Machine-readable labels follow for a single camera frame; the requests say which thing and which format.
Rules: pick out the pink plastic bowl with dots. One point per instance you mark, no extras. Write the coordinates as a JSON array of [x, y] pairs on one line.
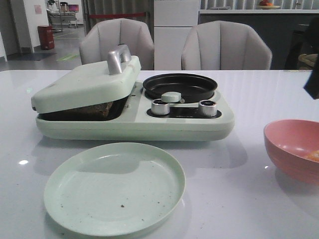
[[287, 141]]

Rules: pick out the grey upholstered chair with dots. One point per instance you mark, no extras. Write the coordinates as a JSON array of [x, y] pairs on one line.
[[106, 35], [224, 45]]

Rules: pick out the left grey upholstered chair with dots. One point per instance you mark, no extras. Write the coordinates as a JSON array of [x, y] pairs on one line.
[[106, 35]]

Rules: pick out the dark appliance at right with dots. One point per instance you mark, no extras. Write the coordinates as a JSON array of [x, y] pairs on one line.
[[306, 42]]

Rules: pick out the mint green sandwich maker lid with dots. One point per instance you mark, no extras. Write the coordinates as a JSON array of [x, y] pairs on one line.
[[87, 85]]

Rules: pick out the mint green breakfast maker base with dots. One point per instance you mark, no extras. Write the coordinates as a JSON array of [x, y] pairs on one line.
[[135, 124]]

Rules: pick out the left silver control knob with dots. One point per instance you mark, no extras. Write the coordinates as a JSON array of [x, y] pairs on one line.
[[160, 108]]

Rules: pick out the silver control knob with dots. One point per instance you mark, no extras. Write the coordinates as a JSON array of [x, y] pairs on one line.
[[160, 108], [207, 108]]

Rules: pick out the white bread slice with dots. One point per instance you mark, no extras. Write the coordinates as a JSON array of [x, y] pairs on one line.
[[93, 111]]

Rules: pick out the red barrier tape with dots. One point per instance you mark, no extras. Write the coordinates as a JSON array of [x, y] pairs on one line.
[[121, 15]]

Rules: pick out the fruit plate on counter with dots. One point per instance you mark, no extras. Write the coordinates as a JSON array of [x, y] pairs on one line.
[[266, 4]]

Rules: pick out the right silver control knob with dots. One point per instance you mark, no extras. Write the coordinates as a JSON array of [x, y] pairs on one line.
[[207, 108]]

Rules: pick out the red trash bin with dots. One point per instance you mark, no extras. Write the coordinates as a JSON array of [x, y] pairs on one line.
[[45, 37]]

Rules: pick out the mint green round plate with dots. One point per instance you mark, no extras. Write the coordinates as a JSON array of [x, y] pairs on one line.
[[116, 189]]

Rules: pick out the beige cushion at right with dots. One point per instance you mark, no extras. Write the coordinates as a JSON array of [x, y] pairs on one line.
[[306, 61]]

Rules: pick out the black round frying pan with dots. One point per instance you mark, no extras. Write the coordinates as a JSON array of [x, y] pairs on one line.
[[193, 87]]

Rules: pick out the white cabinet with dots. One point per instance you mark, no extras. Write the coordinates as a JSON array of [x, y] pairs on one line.
[[173, 20]]

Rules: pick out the right grey upholstered chair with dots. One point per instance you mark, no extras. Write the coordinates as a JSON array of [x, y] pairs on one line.
[[224, 45]]

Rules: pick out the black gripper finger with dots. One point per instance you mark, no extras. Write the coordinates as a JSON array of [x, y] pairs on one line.
[[312, 85]]

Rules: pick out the orange shrimp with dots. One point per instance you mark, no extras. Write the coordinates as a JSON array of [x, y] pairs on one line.
[[314, 156]]

